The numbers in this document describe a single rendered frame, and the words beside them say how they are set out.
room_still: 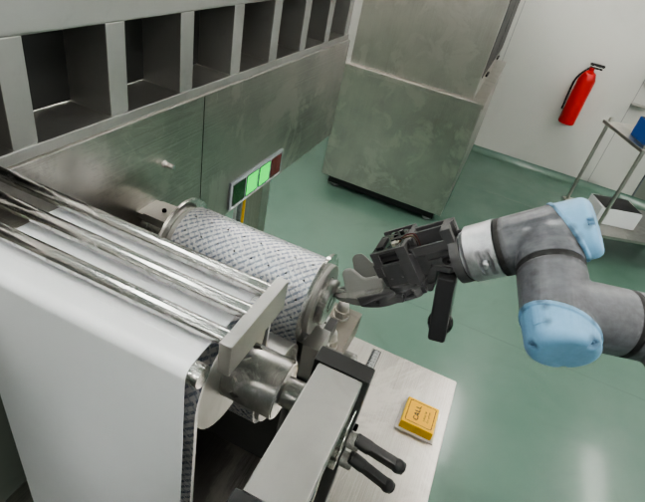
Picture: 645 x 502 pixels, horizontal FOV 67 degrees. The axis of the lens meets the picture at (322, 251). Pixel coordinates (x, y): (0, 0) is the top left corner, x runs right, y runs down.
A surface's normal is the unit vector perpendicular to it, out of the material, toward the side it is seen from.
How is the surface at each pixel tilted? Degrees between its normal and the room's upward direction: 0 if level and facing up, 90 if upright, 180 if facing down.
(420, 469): 0
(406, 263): 90
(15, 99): 90
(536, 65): 90
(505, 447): 0
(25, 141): 90
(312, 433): 0
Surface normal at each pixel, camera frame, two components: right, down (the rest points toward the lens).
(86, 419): -0.39, 0.48
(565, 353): -0.16, 0.80
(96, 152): 0.90, 0.36
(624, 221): -0.10, 0.56
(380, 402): 0.19, -0.80
